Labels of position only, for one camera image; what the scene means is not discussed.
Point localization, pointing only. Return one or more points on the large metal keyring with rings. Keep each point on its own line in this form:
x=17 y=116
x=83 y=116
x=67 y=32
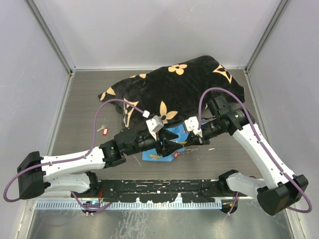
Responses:
x=187 y=150

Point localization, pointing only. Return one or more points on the black floral plush pillow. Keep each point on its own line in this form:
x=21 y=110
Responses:
x=171 y=92

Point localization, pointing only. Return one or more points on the white slotted cable duct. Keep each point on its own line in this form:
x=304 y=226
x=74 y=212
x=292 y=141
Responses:
x=176 y=205

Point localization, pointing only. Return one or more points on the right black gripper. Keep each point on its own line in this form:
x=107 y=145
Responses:
x=203 y=140

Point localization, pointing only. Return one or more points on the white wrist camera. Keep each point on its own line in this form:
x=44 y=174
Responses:
x=155 y=124
x=192 y=125

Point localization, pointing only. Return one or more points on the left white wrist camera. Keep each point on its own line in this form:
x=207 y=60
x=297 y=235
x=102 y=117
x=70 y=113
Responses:
x=155 y=124

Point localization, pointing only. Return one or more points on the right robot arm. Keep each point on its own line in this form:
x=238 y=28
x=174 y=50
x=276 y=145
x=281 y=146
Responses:
x=279 y=187

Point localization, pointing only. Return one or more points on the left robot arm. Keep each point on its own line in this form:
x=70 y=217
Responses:
x=71 y=172

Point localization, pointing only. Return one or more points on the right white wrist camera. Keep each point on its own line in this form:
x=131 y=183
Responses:
x=192 y=125

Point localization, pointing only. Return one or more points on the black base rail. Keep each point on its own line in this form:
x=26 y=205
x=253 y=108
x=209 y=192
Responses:
x=158 y=191

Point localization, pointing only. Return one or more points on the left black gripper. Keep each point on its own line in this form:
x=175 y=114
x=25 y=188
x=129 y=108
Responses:
x=167 y=147

